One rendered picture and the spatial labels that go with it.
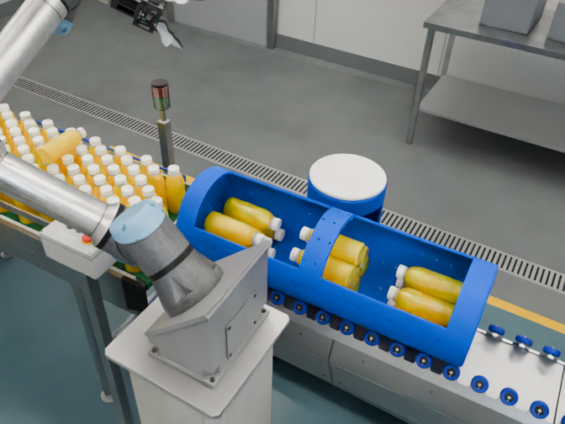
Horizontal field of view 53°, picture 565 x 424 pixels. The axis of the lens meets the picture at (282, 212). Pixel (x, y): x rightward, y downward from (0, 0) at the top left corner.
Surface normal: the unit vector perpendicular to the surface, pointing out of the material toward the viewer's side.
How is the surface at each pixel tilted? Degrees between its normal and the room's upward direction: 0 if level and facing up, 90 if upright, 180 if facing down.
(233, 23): 90
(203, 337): 90
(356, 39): 90
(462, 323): 57
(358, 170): 0
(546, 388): 0
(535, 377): 0
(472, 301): 33
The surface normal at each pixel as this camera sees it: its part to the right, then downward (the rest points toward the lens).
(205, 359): -0.47, 0.55
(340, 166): 0.03, -0.77
